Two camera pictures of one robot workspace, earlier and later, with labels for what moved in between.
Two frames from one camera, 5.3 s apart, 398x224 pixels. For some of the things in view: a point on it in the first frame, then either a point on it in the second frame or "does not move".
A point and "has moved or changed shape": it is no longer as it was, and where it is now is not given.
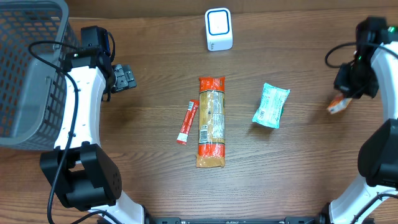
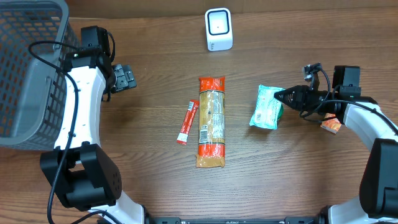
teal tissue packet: (271, 106) has moved or changed shape
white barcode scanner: (219, 29) does not move
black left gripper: (123, 78) does not move
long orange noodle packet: (211, 145) does not move
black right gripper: (347, 90) -> (304, 97)
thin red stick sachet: (187, 124) does not move
